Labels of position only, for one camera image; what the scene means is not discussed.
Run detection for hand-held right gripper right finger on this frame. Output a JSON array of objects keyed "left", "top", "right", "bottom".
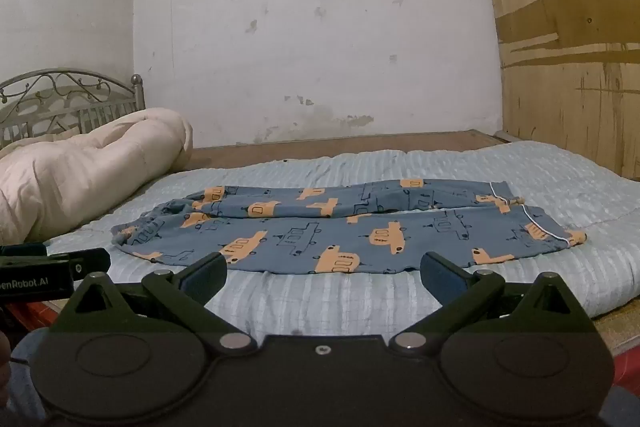
[{"left": 390, "top": 251, "right": 593, "bottom": 353}]

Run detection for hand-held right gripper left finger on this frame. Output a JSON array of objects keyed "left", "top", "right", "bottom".
[{"left": 57, "top": 252, "right": 256, "bottom": 353}]

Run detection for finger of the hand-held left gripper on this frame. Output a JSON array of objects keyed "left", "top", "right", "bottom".
[{"left": 45, "top": 248, "right": 112, "bottom": 283}]

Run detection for blue pants with orange print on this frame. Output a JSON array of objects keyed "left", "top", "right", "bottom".
[{"left": 110, "top": 178, "right": 587, "bottom": 277}]

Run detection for cream rolled bolster pillow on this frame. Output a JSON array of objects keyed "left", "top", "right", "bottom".
[{"left": 0, "top": 108, "right": 195, "bottom": 245}]

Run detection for light blue quilted blanket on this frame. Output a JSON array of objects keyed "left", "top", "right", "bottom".
[{"left": 42, "top": 141, "right": 640, "bottom": 343}]

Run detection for metal scrollwork headboard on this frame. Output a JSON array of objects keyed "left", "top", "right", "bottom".
[{"left": 0, "top": 68, "right": 146, "bottom": 150}]

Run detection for brown wooden bed platform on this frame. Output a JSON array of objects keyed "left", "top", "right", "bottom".
[{"left": 187, "top": 129, "right": 513, "bottom": 170}]

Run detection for plywood board panel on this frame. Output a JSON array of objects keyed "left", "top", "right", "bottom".
[{"left": 467, "top": 0, "right": 640, "bottom": 182}]

